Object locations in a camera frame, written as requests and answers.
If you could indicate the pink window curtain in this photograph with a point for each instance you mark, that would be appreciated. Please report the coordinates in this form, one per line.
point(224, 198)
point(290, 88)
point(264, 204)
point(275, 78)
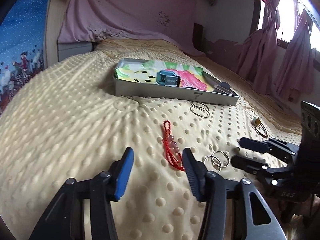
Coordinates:
point(259, 51)
point(295, 75)

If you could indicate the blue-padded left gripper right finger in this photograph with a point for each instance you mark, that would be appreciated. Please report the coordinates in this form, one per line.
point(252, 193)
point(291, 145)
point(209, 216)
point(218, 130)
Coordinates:
point(252, 217)

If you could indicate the wooden headboard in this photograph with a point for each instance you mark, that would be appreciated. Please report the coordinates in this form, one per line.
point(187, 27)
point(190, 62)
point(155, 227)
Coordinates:
point(55, 16)

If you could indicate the grey bedside cabinet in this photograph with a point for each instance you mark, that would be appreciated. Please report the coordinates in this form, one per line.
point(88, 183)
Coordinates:
point(66, 50)

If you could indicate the large silver hoop pair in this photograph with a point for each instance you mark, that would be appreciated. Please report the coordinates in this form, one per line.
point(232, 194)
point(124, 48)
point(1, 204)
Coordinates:
point(199, 109)

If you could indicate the silver rectangular hair claw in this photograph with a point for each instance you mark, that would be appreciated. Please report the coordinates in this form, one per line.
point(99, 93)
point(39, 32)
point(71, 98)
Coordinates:
point(222, 90)

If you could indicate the right pink window curtain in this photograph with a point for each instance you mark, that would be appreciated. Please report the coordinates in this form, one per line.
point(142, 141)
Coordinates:
point(295, 75)

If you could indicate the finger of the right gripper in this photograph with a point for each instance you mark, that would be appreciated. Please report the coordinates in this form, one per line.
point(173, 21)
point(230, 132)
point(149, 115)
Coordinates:
point(249, 165)
point(284, 151)

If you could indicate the colourful cartoon cloth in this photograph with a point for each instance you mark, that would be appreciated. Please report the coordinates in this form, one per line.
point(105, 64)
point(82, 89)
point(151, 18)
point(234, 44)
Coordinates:
point(146, 71)

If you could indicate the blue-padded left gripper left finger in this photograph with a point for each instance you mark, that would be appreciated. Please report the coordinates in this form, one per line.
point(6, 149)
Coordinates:
point(64, 216)

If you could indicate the pink wall sheet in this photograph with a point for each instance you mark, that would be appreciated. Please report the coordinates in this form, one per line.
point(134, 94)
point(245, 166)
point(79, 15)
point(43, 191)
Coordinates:
point(96, 20)

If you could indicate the blue cartoon wardrobe curtain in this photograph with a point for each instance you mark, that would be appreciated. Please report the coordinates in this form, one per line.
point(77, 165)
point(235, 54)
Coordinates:
point(22, 44)

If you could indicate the blue smart watch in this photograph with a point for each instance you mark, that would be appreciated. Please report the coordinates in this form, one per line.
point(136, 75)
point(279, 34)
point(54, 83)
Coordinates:
point(168, 78)

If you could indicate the left pink window curtain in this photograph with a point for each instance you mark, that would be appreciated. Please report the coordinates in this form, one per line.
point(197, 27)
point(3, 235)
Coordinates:
point(259, 51)

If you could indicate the cream dotted bed blanket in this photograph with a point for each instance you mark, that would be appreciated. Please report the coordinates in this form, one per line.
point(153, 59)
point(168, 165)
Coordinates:
point(67, 122)

